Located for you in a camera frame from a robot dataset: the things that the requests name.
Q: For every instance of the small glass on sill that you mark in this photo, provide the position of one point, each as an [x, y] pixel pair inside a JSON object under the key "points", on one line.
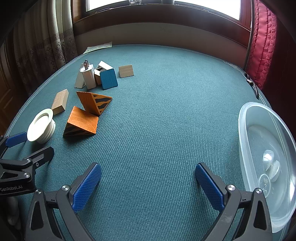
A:
{"points": [[134, 2]]}

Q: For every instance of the white zebra-stripe wedge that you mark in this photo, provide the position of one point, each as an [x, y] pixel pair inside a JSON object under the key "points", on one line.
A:
{"points": [[102, 66]]}

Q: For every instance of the dark wooden window frame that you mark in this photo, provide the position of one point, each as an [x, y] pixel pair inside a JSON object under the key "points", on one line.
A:
{"points": [[184, 14]]}

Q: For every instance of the orange tiger-stripe wedge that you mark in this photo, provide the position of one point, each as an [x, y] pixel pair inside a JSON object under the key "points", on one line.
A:
{"points": [[94, 103], [80, 123]]}

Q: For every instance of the plain wooden rectangular block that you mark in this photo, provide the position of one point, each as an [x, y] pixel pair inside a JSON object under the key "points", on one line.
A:
{"points": [[60, 101]]}

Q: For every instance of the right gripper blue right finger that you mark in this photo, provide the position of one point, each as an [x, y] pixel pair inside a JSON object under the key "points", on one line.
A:
{"points": [[223, 198]]}

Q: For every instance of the dark bottle on sill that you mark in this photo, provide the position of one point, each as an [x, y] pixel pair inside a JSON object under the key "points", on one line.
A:
{"points": [[168, 2]]}

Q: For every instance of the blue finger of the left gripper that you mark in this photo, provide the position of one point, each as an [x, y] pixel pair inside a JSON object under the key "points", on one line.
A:
{"points": [[36, 160], [10, 141]]}

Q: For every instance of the light wooden wedge block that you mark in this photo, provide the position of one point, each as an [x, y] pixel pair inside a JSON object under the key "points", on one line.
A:
{"points": [[125, 71]]}

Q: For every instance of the red quilted curtain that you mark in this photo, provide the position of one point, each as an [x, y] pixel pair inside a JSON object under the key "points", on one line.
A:
{"points": [[262, 45]]}

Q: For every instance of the grey zebra-stripe wedge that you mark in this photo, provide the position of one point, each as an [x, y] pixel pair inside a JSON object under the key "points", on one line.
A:
{"points": [[79, 83]]}

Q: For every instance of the white wall charger plug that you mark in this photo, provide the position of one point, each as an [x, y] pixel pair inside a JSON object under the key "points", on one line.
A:
{"points": [[87, 71]]}

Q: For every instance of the clear plastic bowl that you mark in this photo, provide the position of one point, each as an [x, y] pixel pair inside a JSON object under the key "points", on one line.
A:
{"points": [[261, 129]]}

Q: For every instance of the orange tiger-stripe wedge front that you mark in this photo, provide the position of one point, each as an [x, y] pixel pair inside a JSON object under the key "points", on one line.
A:
{"points": [[80, 123]]}

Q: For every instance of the white suction hook in bowl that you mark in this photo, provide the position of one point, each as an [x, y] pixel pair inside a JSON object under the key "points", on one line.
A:
{"points": [[271, 172]]}

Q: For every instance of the blue wooden wedge block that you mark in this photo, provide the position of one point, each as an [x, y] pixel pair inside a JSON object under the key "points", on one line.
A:
{"points": [[108, 79]]}

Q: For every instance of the printed paper sheet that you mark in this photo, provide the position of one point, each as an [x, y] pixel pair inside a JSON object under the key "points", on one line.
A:
{"points": [[98, 47]]}

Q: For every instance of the beige patterned curtain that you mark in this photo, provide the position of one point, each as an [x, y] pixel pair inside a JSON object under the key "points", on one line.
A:
{"points": [[43, 42]]}

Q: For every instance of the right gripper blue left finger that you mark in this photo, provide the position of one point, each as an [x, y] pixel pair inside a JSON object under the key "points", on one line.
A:
{"points": [[73, 198]]}

